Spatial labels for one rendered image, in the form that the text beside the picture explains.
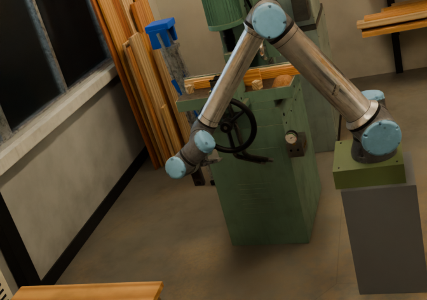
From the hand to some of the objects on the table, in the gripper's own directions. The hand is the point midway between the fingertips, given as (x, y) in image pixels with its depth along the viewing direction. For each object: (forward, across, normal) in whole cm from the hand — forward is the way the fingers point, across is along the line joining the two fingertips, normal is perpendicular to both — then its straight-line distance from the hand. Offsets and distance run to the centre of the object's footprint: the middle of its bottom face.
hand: (207, 160), depth 254 cm
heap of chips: (+32, -31, -32) cm, 55 cm away
